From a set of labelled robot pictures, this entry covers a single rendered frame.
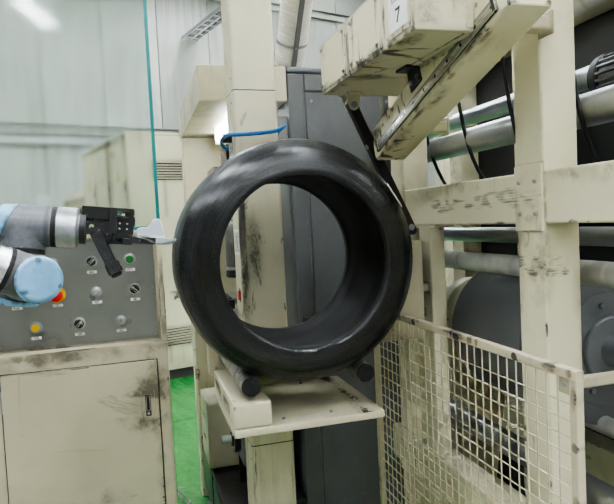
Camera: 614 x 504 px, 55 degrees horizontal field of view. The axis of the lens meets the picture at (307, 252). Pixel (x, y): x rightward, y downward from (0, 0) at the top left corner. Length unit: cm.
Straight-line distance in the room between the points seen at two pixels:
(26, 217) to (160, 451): 103
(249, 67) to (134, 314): 89
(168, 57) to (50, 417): 999
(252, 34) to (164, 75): 977
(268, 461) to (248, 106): 104
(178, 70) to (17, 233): 1039
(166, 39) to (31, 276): 1064
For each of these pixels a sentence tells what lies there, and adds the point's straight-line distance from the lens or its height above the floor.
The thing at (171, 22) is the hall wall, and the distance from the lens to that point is 1189.
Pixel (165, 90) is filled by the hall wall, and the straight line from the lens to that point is 1150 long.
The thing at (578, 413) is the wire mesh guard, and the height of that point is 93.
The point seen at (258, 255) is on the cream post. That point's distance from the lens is 173.
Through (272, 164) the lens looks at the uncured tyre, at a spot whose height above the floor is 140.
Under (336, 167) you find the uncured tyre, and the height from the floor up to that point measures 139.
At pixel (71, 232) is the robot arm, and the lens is 138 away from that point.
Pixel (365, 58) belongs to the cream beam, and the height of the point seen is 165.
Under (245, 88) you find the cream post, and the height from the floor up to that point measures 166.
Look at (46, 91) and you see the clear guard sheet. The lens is 210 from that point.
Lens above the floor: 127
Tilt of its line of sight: 3 degrees down
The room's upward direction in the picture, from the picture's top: 3 degrees counter-clockwise
